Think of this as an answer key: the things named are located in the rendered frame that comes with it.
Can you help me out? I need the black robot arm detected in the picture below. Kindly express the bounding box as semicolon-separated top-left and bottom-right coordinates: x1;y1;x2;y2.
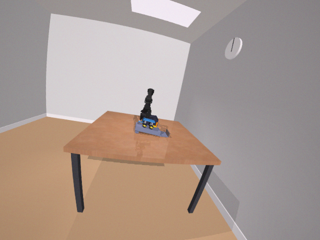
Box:
144;88;154;118

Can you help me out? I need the blue trolley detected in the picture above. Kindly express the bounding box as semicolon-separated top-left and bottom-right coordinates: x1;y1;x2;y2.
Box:
138;118;155;130

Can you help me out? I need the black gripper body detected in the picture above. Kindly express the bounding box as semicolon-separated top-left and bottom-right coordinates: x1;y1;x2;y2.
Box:
140;107;149;118

